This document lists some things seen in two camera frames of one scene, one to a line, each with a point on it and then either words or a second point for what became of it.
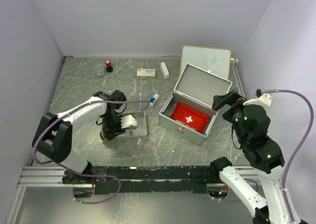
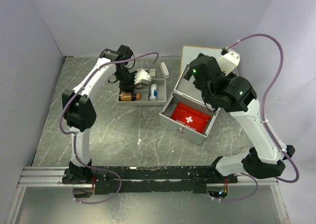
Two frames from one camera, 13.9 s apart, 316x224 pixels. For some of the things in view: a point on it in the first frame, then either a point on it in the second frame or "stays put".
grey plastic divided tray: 141,118 -> 145,92
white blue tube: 153,100 -> 154,92
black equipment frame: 144,179 stays put
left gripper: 110,133 -> 128,88
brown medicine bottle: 101,135 -> 129,96
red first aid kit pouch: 189,116 stays put
